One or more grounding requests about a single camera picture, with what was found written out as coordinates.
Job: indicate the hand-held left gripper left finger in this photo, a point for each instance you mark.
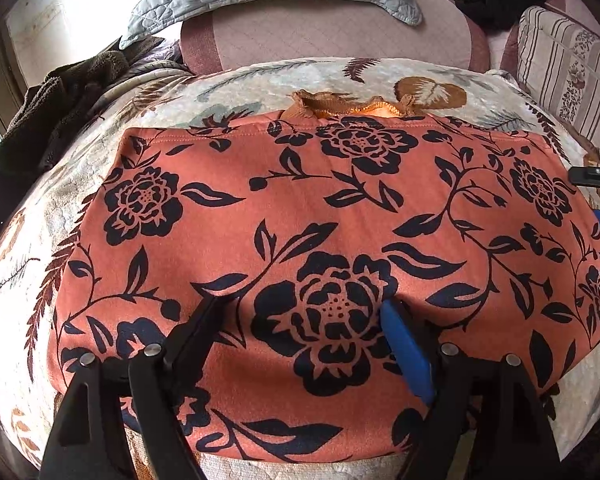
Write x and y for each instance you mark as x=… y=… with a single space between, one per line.
x=195 y=330

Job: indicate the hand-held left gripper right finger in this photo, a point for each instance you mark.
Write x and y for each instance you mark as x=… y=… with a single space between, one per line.
x=405 y=350

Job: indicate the orange floral shirt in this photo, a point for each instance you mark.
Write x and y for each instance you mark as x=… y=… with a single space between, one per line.
x=330 y=220

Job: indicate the striped floral cushion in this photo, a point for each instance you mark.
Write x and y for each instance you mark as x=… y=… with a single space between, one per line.
x=565 y=60

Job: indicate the leaf print blanket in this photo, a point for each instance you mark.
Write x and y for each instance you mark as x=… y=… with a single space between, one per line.
x=230 y=95

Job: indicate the dark brown towel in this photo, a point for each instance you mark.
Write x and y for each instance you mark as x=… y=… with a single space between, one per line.
x=35 y=110

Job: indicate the pink padded headboard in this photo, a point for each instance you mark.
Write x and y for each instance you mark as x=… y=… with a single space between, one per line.
x=330 y=35

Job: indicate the window with wooden frame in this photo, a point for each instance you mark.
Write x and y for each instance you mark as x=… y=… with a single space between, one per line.
x=10 y=80

